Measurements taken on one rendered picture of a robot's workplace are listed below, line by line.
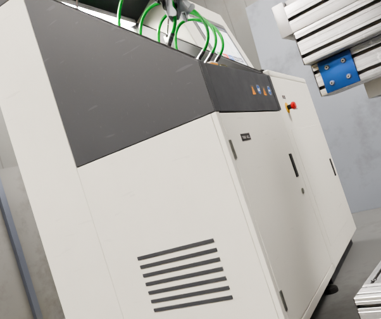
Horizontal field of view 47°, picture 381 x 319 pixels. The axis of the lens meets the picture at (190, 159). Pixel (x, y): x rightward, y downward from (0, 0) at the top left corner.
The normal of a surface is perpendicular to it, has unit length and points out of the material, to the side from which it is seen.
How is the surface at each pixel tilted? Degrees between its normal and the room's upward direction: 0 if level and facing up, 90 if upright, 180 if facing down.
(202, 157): 90
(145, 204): 90
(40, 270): 90
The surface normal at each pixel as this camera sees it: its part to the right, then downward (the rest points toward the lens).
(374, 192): -0.63, 0.02
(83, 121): -0.46, 0.11
